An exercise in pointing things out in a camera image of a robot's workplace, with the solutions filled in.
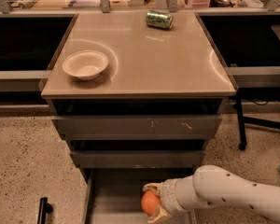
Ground grey bottom drawer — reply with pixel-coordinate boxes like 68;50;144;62
81;168;192;224

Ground grey top drawer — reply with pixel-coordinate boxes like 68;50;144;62
53;115;222;140

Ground grey middle drawer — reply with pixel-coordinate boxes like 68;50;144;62
70;150;204;168

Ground black table leg with caster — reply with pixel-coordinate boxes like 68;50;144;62
235;95;246;151

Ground orange fruit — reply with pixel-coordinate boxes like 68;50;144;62
141;190;161;217

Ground grey drawer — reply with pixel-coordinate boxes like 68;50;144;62
70;150;204;168
81;168;192;224
53;115;222;140

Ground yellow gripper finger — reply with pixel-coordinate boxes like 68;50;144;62
142;183;162;196
147;205;172;224

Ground white paper bowl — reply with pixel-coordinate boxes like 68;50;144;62
63;50;109;80

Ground green soda can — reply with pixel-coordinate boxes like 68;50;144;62
146;10;174;29

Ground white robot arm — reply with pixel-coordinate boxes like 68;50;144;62
141;165;280;224

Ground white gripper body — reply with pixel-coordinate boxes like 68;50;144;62
160;179;186;217

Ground grey drawer cabinet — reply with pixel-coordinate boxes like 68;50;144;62
40;10;237;175

